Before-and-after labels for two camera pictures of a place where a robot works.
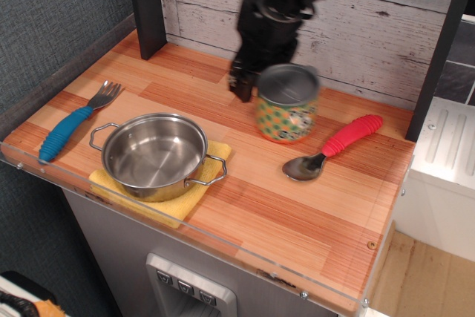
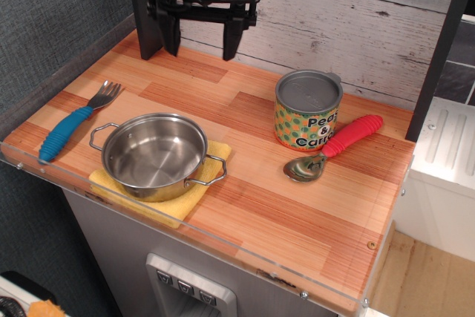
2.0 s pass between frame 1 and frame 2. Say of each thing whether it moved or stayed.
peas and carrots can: moved
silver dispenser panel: stayed
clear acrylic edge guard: stayed
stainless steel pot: stayed
